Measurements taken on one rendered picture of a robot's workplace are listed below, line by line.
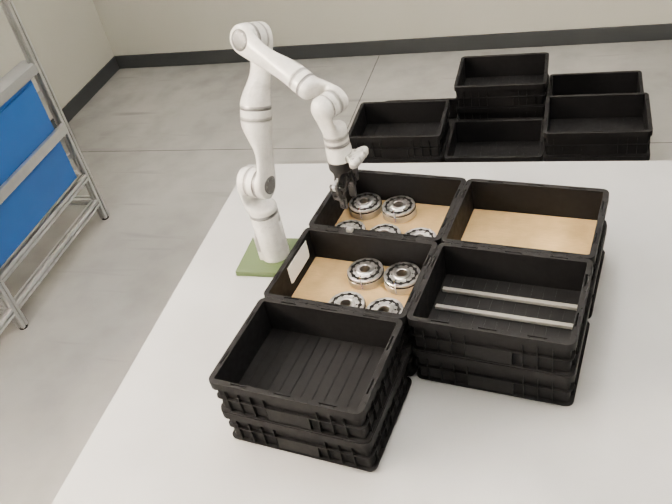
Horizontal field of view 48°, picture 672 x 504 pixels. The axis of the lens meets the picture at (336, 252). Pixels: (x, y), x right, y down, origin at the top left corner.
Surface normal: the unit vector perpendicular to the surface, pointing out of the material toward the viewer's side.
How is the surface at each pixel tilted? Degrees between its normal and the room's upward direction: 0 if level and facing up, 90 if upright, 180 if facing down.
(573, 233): 0
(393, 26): 90
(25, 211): 90
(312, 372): 0
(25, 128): 90
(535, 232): 0
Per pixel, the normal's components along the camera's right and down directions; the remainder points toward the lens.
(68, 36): 0.96, 0.03
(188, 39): -0.24, 0.65
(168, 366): -0.18, -0.76
